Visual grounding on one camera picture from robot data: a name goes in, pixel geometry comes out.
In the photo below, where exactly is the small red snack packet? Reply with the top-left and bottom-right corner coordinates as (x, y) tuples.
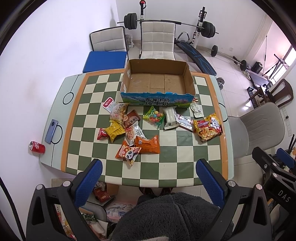
(97, 128), (109, 140)

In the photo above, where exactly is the yellow red noodle packet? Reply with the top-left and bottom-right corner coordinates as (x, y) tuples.
(193, 113), (223, 142)

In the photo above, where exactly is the orange panda snack packet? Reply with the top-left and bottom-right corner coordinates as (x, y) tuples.
(115, 141), (142, 166)

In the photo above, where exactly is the yellow snack packet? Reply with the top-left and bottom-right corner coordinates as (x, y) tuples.
(104, 120), (125, 143)

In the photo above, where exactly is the red white biscuit packet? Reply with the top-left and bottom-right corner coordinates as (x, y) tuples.
(176, 113), (194, 132)

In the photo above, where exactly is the white cookie snack packet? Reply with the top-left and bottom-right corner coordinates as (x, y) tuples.
(125, 121), (147, 146)

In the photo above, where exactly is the white wafer pack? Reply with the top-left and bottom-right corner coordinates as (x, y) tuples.
(163, 106), (180, 130)

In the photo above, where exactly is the brown cookie snack packet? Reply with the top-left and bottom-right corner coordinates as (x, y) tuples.
(123, 110), (140, 128)

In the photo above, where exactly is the white puff snack bag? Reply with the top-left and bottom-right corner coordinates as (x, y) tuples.
(110, 102), (129, 123)

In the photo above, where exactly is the red white snack sachet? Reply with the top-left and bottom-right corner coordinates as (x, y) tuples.
(103, 97), (116, 113)

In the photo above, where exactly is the green gumball candy bag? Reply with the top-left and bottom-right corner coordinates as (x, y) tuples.
(143, 106), (165, 128)

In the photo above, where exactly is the snack bin under table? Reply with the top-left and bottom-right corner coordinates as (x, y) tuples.
(53, 180), (132, 241)

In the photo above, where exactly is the grey swivel chair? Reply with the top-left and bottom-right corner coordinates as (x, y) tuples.
(228, 102), (285, 159)

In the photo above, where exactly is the black fleece clothing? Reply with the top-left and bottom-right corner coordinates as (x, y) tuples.
(111, 192), (220, 240)

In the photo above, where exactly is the red soda can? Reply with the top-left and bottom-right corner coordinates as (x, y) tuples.
(29, 141), (46, 154)

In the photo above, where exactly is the dark wooden chair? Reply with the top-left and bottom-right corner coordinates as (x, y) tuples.
(249, 79), (294, 108)

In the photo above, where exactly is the blue-grey smartphone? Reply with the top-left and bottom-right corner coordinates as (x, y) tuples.
(45, 119), (58, 144)

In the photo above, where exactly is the clear small sauce sachet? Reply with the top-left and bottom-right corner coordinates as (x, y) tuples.
(190, 98), (204, 118)

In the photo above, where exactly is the black weight bench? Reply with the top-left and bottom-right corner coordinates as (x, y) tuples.
(175, 39), (217, 76)

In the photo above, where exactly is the open cardboard milk box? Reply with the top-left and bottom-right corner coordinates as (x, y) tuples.
(120, 59), (196, 108)

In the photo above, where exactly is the white chair with blue cushion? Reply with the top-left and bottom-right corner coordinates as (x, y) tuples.
(82, 26), (128, 73)

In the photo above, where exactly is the white padded chair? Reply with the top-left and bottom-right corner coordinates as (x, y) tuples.
(139, 21), (176, 60)

